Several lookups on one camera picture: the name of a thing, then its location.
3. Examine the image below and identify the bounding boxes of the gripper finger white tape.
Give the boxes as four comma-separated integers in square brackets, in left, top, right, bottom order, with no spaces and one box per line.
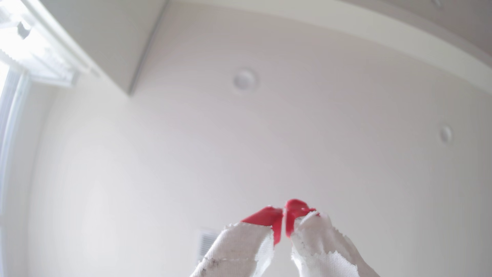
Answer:
[190,206,284,277]
[284,199,381,277]

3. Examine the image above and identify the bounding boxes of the white window blind headrail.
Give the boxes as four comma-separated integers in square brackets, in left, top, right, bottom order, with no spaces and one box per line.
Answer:
[0,0,101,88]

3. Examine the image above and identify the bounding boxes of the white wall air vent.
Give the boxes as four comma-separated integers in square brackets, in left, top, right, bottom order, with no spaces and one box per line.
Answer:
[198,229,220,263]

